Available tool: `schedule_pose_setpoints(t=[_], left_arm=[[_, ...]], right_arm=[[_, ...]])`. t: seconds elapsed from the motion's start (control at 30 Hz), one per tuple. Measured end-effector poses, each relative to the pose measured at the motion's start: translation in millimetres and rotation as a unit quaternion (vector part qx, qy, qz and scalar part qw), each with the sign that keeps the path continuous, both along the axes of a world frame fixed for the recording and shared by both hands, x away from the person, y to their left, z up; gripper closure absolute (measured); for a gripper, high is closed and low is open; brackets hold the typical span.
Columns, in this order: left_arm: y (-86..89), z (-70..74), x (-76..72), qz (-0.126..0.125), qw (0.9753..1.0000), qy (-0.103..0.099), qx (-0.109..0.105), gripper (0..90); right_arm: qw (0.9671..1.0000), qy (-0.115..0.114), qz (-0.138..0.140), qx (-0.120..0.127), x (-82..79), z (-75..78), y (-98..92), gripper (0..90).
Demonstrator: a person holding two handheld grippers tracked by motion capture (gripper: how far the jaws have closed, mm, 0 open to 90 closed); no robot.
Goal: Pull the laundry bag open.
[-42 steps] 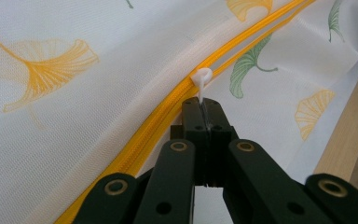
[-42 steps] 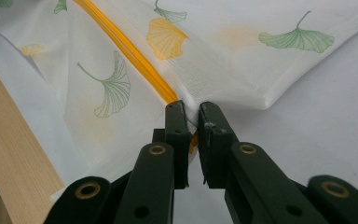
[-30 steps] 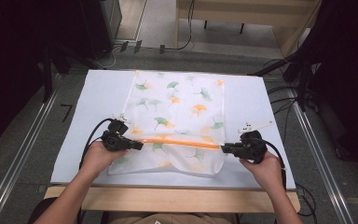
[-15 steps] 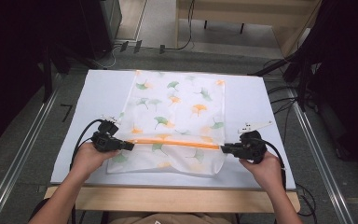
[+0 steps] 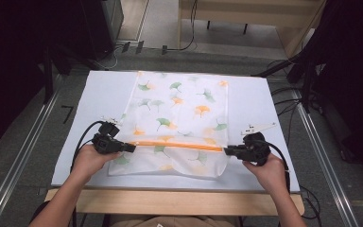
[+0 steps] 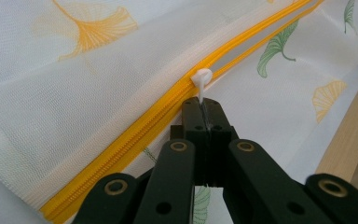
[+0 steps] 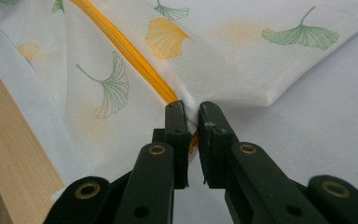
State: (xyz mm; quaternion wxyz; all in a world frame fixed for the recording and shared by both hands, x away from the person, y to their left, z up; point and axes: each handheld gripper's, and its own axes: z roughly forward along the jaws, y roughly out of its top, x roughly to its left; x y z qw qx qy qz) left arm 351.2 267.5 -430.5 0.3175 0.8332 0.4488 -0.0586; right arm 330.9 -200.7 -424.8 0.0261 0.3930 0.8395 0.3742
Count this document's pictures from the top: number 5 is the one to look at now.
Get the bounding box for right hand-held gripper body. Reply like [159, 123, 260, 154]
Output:
[232, 122, 278, 167]

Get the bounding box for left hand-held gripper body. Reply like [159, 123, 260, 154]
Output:
[91, 115, 128, 156]

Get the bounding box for white mesh leaf-print laundry bag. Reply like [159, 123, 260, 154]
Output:
[107, 71, 231, 179]

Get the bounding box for person's left hand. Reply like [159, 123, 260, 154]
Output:
[71, 144, 121, 183]

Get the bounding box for person's right hand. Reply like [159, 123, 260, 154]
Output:
[241, 153, 288, 197]

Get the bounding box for white table cover sheet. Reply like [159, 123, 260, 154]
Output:
[50, 69, 301, 194]

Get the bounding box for wooden table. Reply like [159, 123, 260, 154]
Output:
[43, 187, 305, 218]

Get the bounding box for person's beige trousers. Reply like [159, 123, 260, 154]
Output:
[109, 215, 238, 227]

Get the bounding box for black stand leg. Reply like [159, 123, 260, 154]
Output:
[42, 46, 55, 105]

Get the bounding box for black curtain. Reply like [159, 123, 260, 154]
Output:
[291, 0, 363, 178]
[0, 0, 114, 155]

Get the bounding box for dark cabinet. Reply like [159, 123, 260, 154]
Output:
[99, 0, 125, 61]

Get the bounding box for light wooden bench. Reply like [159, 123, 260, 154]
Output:
[178, 0, 327, 60]

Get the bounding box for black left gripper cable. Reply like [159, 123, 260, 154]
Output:
[70, 120, 106, 227]

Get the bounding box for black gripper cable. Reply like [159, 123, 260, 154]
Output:
[70, 120, 106, 227]
[259, 140, 292, 194]

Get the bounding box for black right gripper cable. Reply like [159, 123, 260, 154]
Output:
[259, 140, 292, 194]

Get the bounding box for black floor cables bundle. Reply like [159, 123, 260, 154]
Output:
[266, 58, 320, 149]

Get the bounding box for metal floor rail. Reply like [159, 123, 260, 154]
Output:
[0, 75, 64, 227]
[291, 89, 360, 227]

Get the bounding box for black floor cable with plug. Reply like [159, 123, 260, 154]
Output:
[161, 0, 199, 56]

